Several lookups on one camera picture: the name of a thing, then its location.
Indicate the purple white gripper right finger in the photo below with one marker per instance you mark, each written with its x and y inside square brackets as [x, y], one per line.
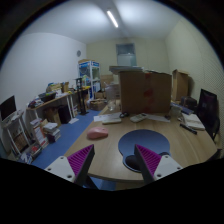
[154, 166]

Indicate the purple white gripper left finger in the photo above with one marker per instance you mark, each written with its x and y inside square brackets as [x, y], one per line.
[73, 168]

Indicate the blue round mouse pad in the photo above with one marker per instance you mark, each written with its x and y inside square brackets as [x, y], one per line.
[149, 139]

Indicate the pink computer mouse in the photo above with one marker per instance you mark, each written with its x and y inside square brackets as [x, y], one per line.
[97, 132]

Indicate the black computer tower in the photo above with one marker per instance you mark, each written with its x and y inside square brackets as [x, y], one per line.
[64, 114]

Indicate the black computer monitor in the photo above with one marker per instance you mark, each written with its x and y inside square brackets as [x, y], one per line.
[8, 107]

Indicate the stack of books on floor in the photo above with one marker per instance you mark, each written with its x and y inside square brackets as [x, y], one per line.
[52, 132]

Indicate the white remote control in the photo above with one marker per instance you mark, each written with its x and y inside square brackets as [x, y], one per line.
[138, 118]

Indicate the black marker pen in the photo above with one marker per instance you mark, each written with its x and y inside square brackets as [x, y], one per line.
[188, 128]

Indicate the white paper sheet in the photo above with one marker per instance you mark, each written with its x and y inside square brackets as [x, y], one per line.
[106, 117]

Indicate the white keyboard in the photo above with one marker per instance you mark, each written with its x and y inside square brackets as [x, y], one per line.
[111, 121]

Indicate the wooden side desk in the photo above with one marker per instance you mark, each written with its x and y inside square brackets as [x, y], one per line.
[39, 111]

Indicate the white shelf rack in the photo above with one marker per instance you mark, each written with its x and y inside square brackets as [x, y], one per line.
[17, 132]

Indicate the cardboard box on floor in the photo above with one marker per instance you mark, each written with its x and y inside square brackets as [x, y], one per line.
[97, 104]

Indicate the large brown cardboard box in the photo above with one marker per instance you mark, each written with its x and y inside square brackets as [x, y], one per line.
[147, 92]

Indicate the black speaker stand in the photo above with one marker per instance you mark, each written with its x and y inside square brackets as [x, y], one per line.
[79, 89]

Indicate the black office chair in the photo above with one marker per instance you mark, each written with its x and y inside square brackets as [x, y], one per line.
[207, 112]

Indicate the tall cardboard box right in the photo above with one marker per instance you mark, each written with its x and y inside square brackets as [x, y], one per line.
[180, 84]

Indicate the blue white display cabinet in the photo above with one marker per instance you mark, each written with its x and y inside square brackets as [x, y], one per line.
[89, 72]

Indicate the ceiling fluorescent light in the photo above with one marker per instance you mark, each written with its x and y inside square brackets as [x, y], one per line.
[112, 18]

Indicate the round wall clock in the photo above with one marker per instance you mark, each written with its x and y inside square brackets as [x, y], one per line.
[78, 53]

